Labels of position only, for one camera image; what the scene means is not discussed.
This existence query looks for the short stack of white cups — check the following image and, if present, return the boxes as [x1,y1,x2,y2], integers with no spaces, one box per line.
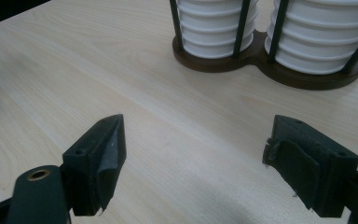
[175,0,259,60]

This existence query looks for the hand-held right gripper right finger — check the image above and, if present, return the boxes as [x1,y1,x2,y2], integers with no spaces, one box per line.
[262,114,358,218]

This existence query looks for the dark wooden cup holder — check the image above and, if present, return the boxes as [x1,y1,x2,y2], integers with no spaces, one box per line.
[169,0,358,91]

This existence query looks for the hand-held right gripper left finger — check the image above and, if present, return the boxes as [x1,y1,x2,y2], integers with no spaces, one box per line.
[61,113,128,217]

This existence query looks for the tall stack of white cups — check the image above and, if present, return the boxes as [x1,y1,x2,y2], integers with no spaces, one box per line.
[264,0,358,76]

